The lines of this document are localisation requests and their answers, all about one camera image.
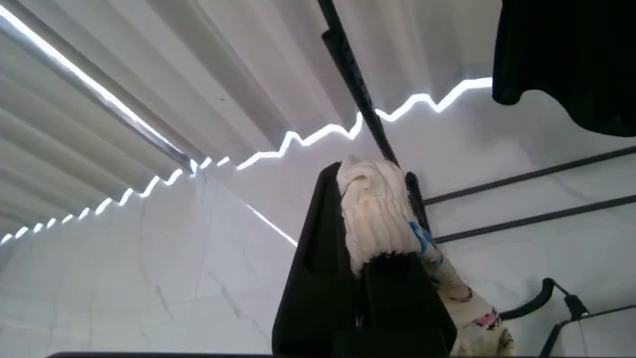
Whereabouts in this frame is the white curtain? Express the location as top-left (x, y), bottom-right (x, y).
top-left (0, 0), bottom-right (503, 246)

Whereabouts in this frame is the black clothes rack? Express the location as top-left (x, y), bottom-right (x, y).
top-left (317, 0), bottom-right (636, 245)

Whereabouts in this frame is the cream printed garment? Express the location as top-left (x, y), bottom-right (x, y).
top-left (336, 154), bottom-right (518, 357)

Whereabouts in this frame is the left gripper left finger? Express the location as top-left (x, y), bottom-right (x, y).
top-left (271, 161), bottom-right (359, 355)

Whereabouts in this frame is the black short-sleeved shirt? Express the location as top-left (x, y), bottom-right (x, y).
top-left (491, 0), bottom-right (636, 138)

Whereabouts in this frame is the black cable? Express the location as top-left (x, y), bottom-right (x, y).
top-left (499, 276), bottom-right (591, 322)

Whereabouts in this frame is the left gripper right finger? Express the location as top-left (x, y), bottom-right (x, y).
top-left (358, 171), bottom-right (458, 355)

